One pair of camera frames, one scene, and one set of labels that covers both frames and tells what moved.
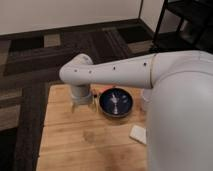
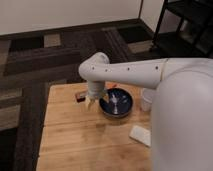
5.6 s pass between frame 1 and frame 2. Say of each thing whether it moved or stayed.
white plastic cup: stayed
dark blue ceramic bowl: stayed
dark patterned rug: stayed
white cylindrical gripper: moved
